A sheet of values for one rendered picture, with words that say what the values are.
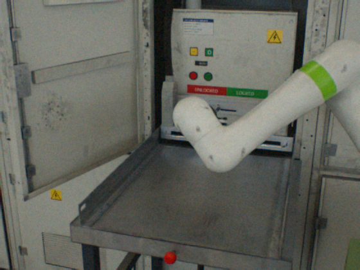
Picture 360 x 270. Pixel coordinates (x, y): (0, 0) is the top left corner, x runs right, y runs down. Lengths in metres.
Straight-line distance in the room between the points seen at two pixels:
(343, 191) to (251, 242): 0.67
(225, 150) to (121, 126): 0.70
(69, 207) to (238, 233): 1.09
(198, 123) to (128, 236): 0.36
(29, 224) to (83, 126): 0.84
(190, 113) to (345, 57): 0.44
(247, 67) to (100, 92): 0.56
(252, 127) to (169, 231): 0.37
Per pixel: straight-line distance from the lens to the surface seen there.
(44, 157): 1.56
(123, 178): 1.58
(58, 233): 2.30
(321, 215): 1.88
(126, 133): 1.85
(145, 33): 1.80
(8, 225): 2.48
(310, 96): 1.26
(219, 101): 1.77
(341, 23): 1.67
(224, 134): 1.22
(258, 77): 1.77
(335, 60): 1.29
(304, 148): 1.79
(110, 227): 1.31
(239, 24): 1.75
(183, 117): 1.22
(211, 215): 1.37
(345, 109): 1.42
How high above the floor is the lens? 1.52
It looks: 20 degrees down
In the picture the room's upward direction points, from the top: straight up
